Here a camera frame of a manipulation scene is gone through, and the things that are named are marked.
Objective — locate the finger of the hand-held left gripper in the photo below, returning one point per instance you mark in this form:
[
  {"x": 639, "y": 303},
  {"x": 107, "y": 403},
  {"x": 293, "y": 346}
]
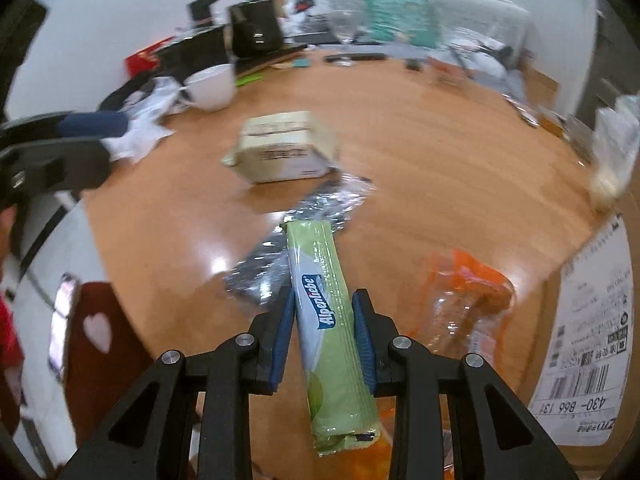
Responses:
[
  {"x": 60, "y": 165},
  {"x": 95, "y": 124}
]

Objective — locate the dark brown door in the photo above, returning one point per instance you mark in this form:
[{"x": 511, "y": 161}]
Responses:
[{"x": 612, "y": 60}]

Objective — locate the red gift bag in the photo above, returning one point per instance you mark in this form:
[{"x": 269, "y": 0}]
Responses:
[{"x": 137, "y": 62}]

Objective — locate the white cup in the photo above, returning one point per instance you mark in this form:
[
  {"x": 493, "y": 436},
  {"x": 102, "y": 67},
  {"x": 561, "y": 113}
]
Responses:
[{"x": 210, "y": 85}]

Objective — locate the teal coral print pillow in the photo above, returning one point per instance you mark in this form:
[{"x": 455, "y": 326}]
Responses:
[{"x": 400, "y": 17}]

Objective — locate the wine glass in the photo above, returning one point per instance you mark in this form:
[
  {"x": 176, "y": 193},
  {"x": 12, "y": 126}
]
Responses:
[{"x": 347, "y": 35}]

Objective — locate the clear plastic bag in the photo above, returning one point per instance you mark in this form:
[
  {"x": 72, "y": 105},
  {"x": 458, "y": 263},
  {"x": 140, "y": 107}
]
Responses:
[{"x": 615, "y": 160}]

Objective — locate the black tea tray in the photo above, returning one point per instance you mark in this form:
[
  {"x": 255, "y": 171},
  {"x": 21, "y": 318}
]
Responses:
[{"x": 270, "y": 57}]

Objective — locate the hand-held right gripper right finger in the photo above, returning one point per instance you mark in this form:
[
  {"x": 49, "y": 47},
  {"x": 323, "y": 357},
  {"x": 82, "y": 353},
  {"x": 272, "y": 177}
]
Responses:
[{"x": 362, "y": 345}]

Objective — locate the black kettle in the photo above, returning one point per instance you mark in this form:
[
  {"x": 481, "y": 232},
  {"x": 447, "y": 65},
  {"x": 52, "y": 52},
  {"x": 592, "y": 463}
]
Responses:
[{"x": 255, "y": 25}]

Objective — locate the white crumpled tissue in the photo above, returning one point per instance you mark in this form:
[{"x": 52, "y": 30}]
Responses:
[{"x": 135, "y": 140}]

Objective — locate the white black deer pillow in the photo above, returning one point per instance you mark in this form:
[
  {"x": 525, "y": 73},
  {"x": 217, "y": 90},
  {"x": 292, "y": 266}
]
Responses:
[{"x": 480, "y": 57}]

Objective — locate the white plastic bag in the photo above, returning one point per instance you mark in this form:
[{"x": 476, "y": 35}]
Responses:
[{"x": 160, "y": 95}]

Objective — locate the long black remote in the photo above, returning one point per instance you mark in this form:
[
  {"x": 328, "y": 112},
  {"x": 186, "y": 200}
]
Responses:
[{"x": 360, "y": 56}]

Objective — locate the orange clear cracker bag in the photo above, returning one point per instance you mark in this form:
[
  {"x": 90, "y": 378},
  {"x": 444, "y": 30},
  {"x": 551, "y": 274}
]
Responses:
[{"x": 465, "y": 300}]

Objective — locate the green candy roll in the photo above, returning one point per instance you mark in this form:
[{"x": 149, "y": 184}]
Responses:
[{"x": 330, "y": 340}]

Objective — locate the person's red clothing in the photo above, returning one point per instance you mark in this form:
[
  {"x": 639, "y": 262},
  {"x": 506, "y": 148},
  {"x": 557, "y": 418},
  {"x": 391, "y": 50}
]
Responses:
[{"x": 10, "y": 360}]

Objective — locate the brown cardboard box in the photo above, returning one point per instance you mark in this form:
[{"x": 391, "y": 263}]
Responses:
[{"x": 590, "y": 320}]

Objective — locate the small black box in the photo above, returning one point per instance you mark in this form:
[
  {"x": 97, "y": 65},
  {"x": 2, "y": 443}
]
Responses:
[{"x": 412, "y": 65}]

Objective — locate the cream biscuit packet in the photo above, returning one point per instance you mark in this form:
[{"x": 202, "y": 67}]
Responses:
[{"x": 285, "y": 145}]

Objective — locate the wooden side cabinet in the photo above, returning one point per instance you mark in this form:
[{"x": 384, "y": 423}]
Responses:
[{"x": 537, "y": 85}]

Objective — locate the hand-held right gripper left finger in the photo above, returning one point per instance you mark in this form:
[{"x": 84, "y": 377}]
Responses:
[{"x": 282, "y": 340}]

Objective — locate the dark round container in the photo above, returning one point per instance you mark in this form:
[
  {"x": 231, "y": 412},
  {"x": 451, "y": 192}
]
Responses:
[{"x": 205, "y": 7}]

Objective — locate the silver wristwatch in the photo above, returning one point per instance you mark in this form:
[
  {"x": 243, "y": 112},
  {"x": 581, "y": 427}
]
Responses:
[{"x": 525, "y": 115}]

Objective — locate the white tree print pillow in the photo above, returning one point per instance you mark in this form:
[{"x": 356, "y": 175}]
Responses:
[{"x": 305, "y": 7}]

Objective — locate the green plastic piece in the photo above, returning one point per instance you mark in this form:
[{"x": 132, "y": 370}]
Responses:
[{"x": 250, "y": 78}]

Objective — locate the grey covered sofa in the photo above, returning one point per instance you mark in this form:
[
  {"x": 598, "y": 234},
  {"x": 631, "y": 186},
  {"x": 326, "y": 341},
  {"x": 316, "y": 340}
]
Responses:
[{"x": 465, "y": 10}]

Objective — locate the white patterned bowl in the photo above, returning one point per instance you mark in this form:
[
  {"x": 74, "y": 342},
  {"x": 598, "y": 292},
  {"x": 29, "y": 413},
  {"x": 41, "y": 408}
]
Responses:
[{"x": 445, "y": 72}]

